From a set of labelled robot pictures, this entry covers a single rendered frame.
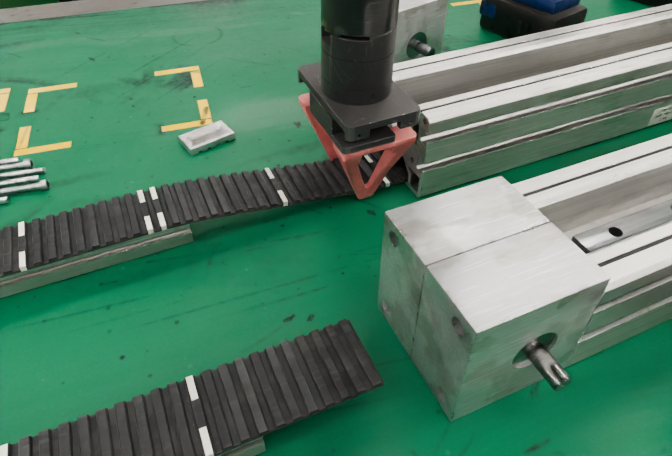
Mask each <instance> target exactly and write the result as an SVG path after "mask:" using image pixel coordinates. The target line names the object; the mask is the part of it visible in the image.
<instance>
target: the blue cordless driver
mask: <svg viewBox="0 0 672 456"><path fill-rule="evenodd" d="M579 2H580V0H482V1H481V5H480V11H479V12H480V14H481V19H480V26H481V27H482V28H485V29H487V30H489V31H492V32H494V33H496V34H498V35H501V36H503V37H505V38H508V39H511V38H515V37H520V36H525V35H529V34H534V33H538V32H543V31H547V30H552V29H557V28H561V27H566V26H570V25H575V24H580V23H584V20H585V17H586V14H587V8H586V7H585V6H583V5H580V4H578V3H579Z"/></svg>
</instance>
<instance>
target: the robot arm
mask: <svg viewBox="0 0 672 456"><path fill-rule="evenodd" d="M399 1H400V0H321V62H316V63H311V64H306V65H302V66H300V67H299V68H298V79H299V83H302V82H304V83H305V84H306V85H307V86H308V88H309V89H310V90H309V93H306V94H302V95H300V96H299V104H300V105H301V107H302V109H303V111H304V113H305V114H306V116H307V118H308V120H309V122H310V123H311V125H312V127H313V129H314V131H315V132H316V134H317V136H318V138H319V140H320V141H321V143H322V145H323V147H324V149H325V151H326V153H327V154H328V156H329V158H330V160H331V161H333V159H334V158H339V160H340V163H341V165H342V167H343V169H344V171H345V173H346V175H347V177H348V179H349V182H350V184H351V186H352V188H353V190H354V192H355V194H356V196H357V198H358V199H364V198H367V197H370V196H372V195H373V194H374V192H375V191H376V189H377V188H378V186H379V185H380V183H381V182H382V180H383V179H384V177H385V176H386V174H387V173H388V171H389V170H390V169H391V168H392V167H393V165H394V164H395V163H396V162H397V161H398V160H399V159H400V158H401V157H402V156H403V155H404V154H405V152H406V151H407V150H408V149H409V148H410V147H411V146H412V145H413V144H414V143H415V141H416V132H415V131H414V130H413V129H412V128H411V127H410V126H413V125H416V124H418V122H419V115H420V106H419V105H418V104H417V103H416V102H415V101H414V100H413V99H412V98H411V97H409V96H408V95H407V94H406V93H405V92H404V91H403V90H402V89H401V88H400V87H399V86H398V85H397V84H396V83H395V82H394V81H393V80H392V76H393V65H394V54H395V44H396V33H397V22H398V12H399ZM393 123H397V126H393V127H388V125H389V124H393ZM384 149H385V150H384ZM381 150H384V152H383V154H382V156H381V158H380V160H379V162H378V164H377V166H376V168H375V169H374V171H373V173H372V175H371V177H370V179H369V181H368V183H366V184H364V182H363V180H362V177H361V173H360V170H359V167H358V164H359V163H360V161H361V158H362V156H363V155H364V156H365V155H368V154H370V153H374V152H377V151H381Z"/></svg>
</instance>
